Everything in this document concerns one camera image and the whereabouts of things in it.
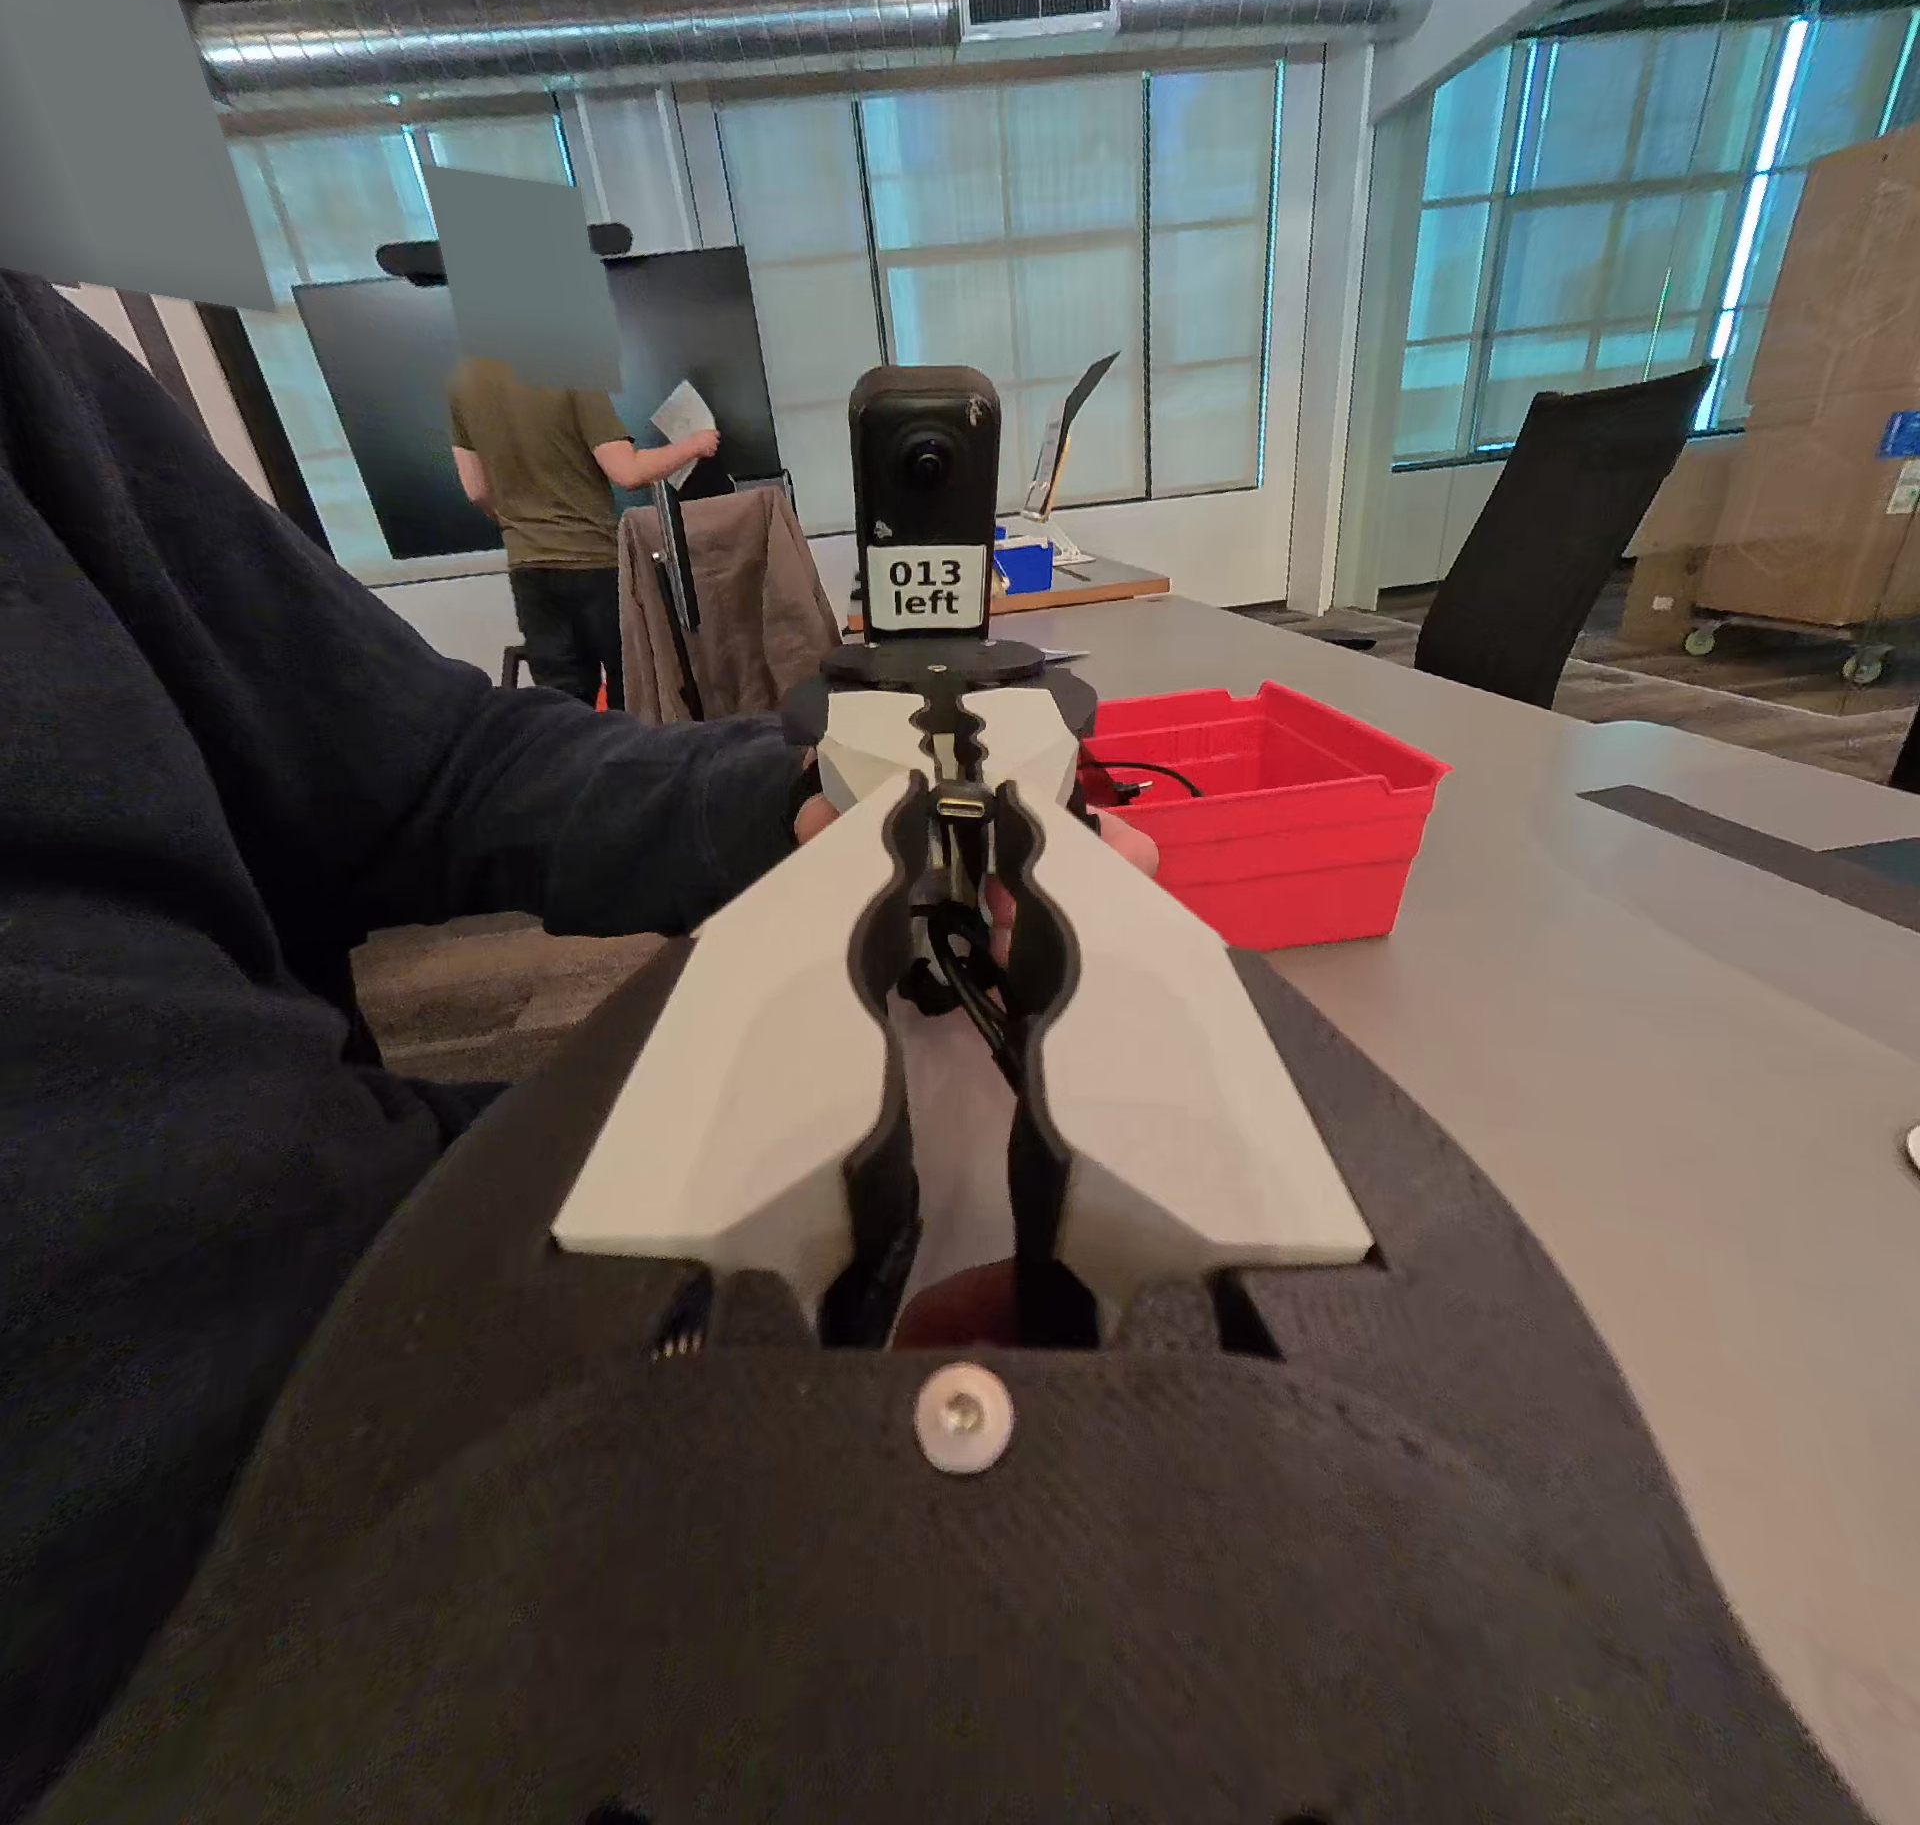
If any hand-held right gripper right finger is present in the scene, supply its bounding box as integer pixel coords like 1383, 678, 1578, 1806
1005, 790, 1374, 1282

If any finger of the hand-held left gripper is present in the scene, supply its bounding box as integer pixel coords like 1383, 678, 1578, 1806
817, 693, 961, 806
988, 693, 1089, 806

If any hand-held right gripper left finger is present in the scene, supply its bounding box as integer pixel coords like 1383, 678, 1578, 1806
557, 777, 919, 1272

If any thick smooth black cable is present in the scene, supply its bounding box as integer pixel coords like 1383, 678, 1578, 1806
900, 777, 1036, 1108

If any red plastic bin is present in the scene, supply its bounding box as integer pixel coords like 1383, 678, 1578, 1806
1078, 681, 1450, 955

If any person's left forearm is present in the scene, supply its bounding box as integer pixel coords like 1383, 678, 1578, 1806
300, 613, 819, 944

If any person's left hand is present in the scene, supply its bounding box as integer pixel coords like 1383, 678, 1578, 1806
1066, 806, 1164, 882

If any person's right hand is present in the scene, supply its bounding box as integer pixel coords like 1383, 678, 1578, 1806
897, 1263, 1036, 1353

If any wooden beam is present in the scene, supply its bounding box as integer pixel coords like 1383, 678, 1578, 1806
840, 553, 1172, 646

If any brown jacket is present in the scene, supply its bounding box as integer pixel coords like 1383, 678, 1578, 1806
623, 481, 840, 722

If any black display screen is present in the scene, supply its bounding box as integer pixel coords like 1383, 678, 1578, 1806
292, 245, 787, 568

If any stack of cardboard boxes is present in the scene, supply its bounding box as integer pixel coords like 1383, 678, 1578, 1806
1624, 129, 1920, 686

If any silver ceiling duct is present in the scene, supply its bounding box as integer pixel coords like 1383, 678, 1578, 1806
197, 0, 1443, 123

